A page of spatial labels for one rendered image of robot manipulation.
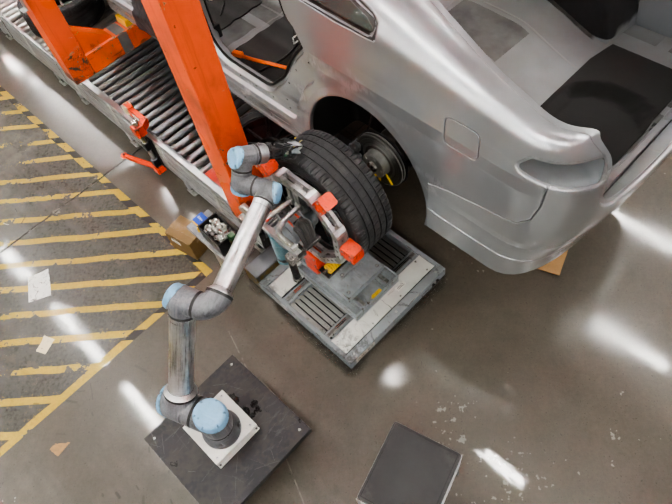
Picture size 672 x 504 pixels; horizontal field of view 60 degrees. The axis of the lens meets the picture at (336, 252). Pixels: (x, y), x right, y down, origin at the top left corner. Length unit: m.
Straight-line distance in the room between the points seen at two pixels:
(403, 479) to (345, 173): 1.41
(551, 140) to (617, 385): 1.75
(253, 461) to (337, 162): 1.48
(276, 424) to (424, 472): 0.75
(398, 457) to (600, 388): 1.21
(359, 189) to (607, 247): 1.83
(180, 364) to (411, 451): 1.13
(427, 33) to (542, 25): 1.43
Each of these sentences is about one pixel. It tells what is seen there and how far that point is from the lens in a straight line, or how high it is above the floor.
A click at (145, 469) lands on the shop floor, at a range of 3.51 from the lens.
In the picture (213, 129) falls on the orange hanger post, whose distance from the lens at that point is 2.78.
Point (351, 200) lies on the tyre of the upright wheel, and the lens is 2.64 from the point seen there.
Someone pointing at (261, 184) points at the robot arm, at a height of 1.25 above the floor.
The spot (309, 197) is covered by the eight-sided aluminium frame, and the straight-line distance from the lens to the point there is 2.62.
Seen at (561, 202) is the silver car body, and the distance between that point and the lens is 2.33.
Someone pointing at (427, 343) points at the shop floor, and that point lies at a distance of 3.44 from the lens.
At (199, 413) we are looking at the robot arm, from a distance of 2.77.
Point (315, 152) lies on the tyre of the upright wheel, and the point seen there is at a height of 1.18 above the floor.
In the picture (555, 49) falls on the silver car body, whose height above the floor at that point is 0.95.
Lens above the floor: 3.14
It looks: 56 degrees down
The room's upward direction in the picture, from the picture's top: 12 degrees counter-clockwise
